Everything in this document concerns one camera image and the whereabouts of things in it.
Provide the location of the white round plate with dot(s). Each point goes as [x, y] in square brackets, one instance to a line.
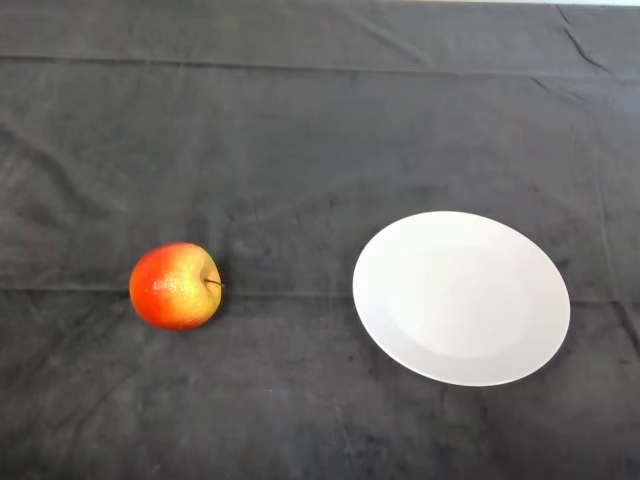
[460, 300]

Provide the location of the red yellow apple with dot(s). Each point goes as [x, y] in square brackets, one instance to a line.
[172, 290]

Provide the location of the black cloth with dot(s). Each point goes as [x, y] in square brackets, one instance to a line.
[310, 150]

